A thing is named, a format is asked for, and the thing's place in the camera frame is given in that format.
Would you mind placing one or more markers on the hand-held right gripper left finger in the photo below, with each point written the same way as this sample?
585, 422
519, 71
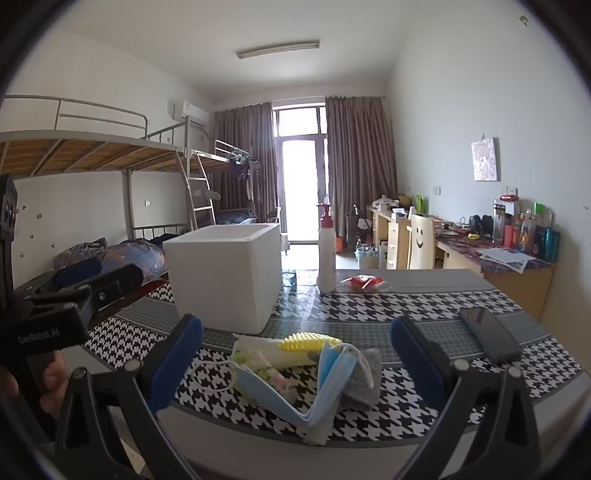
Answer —
178, 355

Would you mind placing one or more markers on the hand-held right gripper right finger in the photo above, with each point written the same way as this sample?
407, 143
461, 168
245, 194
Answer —
415, 357

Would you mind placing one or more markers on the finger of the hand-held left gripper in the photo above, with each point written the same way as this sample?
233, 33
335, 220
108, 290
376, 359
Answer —
115, 281
78, 272

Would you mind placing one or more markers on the grey cloth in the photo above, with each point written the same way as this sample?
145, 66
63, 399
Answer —
369, 378

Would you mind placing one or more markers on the blue face mask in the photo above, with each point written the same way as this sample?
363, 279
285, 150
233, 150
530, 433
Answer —
332, 374
277, 406

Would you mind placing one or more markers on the white foam box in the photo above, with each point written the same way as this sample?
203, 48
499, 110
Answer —
221, 277

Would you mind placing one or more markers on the green floral tissue packet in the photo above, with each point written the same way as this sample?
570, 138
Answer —
270, 374

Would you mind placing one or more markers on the yellow ribbed sponge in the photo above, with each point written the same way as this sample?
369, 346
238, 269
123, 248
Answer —
309, 342

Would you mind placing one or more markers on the person's left hand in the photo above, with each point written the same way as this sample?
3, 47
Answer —
53, 378

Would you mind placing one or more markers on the blue patterned quilt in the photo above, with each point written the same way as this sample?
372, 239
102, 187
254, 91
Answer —
129, 258

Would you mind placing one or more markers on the houndstooth tablecloth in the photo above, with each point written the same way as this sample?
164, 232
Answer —
415, 300

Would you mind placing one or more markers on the dark smartphone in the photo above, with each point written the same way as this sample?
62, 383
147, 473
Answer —
489, 332

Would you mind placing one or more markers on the red snack packet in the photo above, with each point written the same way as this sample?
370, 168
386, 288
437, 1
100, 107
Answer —
362, 282

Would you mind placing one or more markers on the white bucket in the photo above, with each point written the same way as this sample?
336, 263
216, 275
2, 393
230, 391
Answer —
367, 258

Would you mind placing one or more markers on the light wooden desk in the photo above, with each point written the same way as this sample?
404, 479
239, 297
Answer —
392, 240
508, 286

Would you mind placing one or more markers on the wooden chair with smiley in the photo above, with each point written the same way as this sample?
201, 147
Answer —
421, 240

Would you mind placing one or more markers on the grey metal bunk bed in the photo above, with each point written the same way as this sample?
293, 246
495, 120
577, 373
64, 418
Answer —
231, 159
92, 152

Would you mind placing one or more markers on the white spray bottle red nozzle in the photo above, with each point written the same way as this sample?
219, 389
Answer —
327, 258

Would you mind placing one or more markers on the printed paper sheets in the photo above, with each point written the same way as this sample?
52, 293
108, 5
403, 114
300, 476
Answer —
505, 257

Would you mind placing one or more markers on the orange bucket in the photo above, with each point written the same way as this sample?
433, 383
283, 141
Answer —
340, 244

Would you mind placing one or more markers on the dark blue plaid bedding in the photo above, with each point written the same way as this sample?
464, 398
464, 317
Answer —
238, 215

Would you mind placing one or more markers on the black folding cart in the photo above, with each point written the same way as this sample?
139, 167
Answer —
358, 224

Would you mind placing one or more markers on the black headphones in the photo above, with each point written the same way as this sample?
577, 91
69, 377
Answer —
482, 225

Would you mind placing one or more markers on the dark hanging clothes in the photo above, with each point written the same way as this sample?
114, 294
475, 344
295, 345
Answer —
240, 170

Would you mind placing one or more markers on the row of toiletry bottles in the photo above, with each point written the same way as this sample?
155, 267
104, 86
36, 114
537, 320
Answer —
531, 235

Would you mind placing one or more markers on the red and white box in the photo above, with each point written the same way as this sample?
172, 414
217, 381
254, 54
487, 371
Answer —
510, 197

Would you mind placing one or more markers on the white air conditioner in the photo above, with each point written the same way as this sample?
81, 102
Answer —
190, 110

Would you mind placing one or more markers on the brown curtain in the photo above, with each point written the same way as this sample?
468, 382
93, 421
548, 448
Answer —
360, 175
258, 161

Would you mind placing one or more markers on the glass balcony door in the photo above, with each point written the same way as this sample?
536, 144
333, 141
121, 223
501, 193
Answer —
300, 184

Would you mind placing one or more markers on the ceiling tube light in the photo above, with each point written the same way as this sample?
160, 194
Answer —
277, 49

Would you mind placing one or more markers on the cartoon wall poster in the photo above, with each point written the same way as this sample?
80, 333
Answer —
485, 159

